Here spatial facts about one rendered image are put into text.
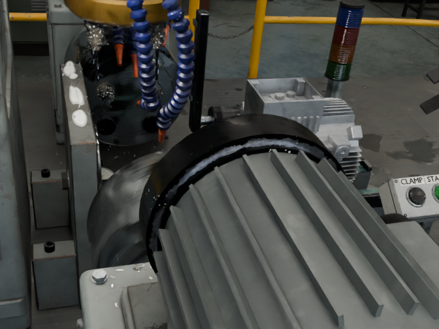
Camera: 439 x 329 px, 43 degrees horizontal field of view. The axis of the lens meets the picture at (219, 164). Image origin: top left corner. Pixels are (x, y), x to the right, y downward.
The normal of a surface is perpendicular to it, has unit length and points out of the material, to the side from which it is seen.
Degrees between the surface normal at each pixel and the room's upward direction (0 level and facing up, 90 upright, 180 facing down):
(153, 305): 0
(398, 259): 60
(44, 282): 90
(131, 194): 36
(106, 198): 51
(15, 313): 90
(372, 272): 14
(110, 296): 0
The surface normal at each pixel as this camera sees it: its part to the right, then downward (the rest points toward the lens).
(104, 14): -0.15, 0.51
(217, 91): 0.09, -0.84
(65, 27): 0.28, 0.53
